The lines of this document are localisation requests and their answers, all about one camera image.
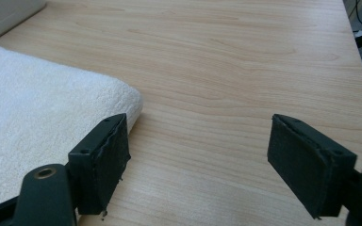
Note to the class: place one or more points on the white towel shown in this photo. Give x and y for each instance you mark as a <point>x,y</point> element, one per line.
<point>41,125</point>

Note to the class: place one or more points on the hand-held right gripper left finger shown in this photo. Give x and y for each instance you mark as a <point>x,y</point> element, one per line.
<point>99,166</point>

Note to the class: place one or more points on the white box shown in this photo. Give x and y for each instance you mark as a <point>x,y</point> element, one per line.
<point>3,15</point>

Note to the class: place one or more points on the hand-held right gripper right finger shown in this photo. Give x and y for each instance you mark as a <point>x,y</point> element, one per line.
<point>308,166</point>

